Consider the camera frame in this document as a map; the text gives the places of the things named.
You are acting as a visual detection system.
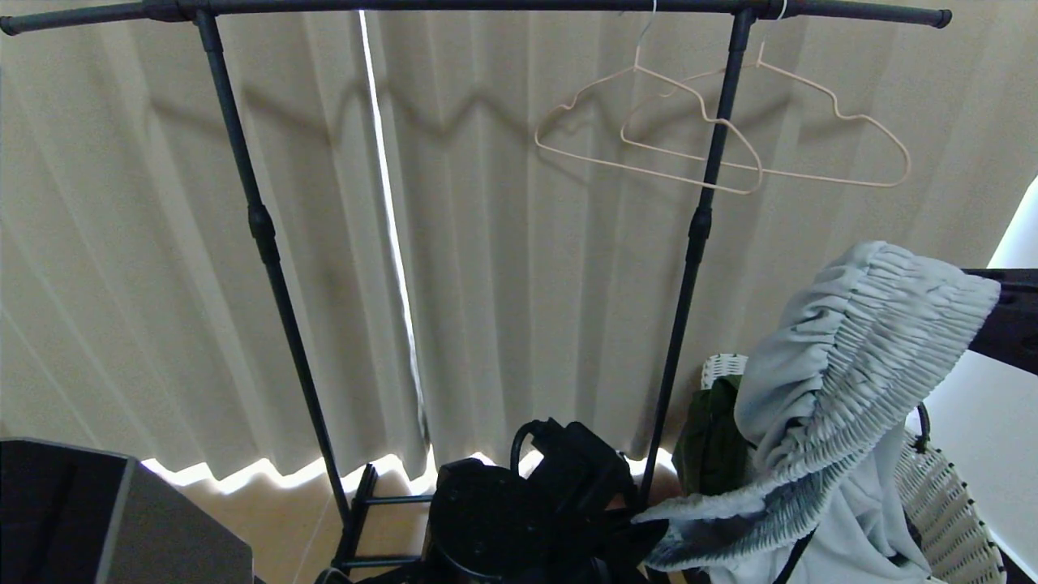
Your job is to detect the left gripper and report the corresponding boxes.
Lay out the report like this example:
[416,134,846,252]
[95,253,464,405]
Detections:
[560,495,650,584]

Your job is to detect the pale grey shorts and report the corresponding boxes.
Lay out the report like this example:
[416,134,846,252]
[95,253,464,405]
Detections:
[633,241,1002,584]

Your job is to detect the pink clothes hanger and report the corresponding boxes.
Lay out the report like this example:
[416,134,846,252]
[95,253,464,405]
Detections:
[534,8,765,196]
[620,0,911,189]

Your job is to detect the white laundry basket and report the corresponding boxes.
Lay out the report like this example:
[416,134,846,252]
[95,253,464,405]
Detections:
[700,353,1006,584]

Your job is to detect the black clothes rack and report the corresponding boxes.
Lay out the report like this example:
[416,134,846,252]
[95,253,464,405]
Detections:
[0,0,954,581]

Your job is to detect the green garment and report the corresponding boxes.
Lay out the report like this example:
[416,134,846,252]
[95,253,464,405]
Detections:
[671,375,755,497]

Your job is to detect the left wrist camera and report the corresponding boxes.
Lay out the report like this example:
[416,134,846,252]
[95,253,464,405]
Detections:
[523,418,637,520]

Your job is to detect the black cable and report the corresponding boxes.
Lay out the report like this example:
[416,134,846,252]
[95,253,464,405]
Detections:
[509,419,564,475]

